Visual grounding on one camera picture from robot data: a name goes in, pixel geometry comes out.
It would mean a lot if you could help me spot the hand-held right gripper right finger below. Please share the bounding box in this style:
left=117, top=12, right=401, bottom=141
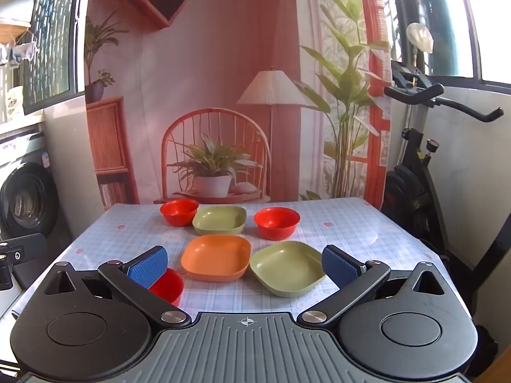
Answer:
left=297, top=244, right=446, bottom=330

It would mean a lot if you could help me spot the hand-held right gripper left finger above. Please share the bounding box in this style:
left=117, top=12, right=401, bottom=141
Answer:
left=43, top=246, right=193, bottom=330

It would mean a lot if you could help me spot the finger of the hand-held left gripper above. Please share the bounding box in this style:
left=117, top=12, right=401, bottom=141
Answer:
left=0, top=233, right=47, bottom=266

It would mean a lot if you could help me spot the red bowl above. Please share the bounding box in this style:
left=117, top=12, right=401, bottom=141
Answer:
left=160, top=198, right=200, bottom=227
left=254, top=207, right=301, bottom=241
left=149, top=268, right=185, bottom=306

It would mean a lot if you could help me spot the green square plate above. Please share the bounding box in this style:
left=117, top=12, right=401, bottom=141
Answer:
left=192, top=206, right=247, bottom=236
left=250, top=241, right=328, bottom=298

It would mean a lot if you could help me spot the orange square plate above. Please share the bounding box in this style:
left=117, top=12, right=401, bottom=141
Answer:
left=180, top=234, right=252, bottom=282

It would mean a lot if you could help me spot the blue plaid tablecloth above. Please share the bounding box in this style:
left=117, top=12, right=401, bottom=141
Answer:
left=10, top=197, right=460, bottom=320

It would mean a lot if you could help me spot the grey washing machine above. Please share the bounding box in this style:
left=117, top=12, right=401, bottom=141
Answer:
left=0, top=122, right=73, bottom=250

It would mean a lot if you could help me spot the black exercise bike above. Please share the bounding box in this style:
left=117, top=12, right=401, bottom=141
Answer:
left=381, top=61, right=504, bottom=288

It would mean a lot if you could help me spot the hanging laundry rack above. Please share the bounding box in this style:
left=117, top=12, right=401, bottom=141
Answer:
left=0, top=19, right=40, bottom=68

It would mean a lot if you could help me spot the window with dark grille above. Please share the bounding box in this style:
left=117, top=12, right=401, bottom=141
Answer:
left=22, top=0, right=88, bottom=108

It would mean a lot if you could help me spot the printed room backdrop cloth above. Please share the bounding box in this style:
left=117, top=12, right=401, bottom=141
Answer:
left=85, top=0, right=394, bottom=212

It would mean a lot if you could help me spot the white plastic bag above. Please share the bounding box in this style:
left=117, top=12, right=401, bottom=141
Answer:
left=406, top=22, right=434, bottom=53

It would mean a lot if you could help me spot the dark framed window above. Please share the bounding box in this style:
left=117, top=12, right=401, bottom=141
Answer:
left=388, top=0, right=511, bottom=95

